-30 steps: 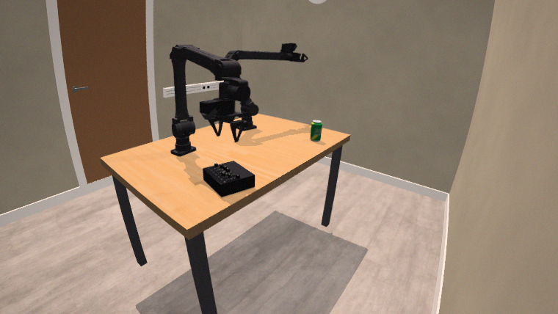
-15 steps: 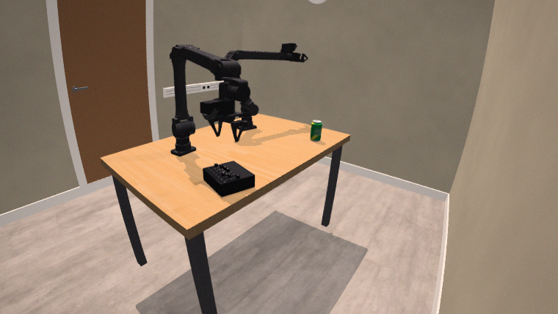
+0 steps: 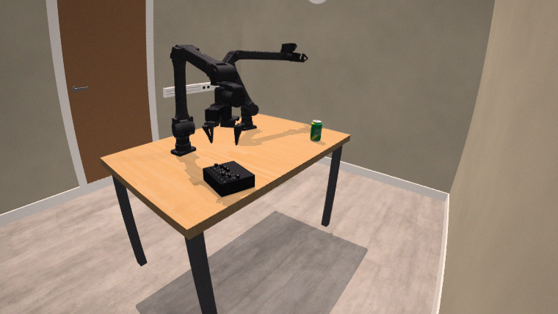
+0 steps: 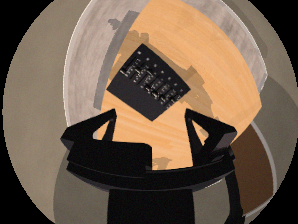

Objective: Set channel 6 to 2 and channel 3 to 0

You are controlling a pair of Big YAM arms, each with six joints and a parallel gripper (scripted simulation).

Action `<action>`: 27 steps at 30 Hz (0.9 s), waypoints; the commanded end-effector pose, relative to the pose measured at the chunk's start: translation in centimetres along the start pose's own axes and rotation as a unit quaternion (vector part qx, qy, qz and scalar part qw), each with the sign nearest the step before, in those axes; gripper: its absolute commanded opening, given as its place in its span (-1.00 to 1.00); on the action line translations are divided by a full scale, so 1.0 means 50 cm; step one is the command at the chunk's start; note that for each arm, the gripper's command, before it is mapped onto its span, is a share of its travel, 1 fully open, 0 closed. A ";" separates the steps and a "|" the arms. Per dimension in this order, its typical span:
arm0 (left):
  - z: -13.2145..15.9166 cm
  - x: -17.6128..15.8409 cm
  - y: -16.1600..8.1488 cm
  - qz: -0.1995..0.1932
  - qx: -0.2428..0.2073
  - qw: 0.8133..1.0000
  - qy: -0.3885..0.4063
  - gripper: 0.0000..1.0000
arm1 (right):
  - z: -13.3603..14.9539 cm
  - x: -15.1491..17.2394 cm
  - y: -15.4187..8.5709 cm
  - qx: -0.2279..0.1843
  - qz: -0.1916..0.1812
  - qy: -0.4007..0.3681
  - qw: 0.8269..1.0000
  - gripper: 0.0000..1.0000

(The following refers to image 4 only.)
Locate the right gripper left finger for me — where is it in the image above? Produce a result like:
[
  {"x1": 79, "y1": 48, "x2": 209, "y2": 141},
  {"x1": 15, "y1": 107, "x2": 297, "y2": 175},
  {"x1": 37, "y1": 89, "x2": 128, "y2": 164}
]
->
[{"x1": 64, "y1": 108, "x2": 117, "y2": 141}]

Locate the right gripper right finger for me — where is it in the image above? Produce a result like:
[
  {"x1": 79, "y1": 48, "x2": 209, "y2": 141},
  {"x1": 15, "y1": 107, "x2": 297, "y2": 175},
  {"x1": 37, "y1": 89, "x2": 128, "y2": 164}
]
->
[{"x1": 184, "y1": 108, "x2": 238, "y2": 166}]

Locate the black lighting desk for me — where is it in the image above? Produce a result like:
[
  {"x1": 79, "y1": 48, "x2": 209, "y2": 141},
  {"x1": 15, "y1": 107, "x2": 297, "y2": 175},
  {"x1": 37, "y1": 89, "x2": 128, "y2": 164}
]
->
[{"x1": 106, "y1": 43, "x2": 191, "y2": 122}]

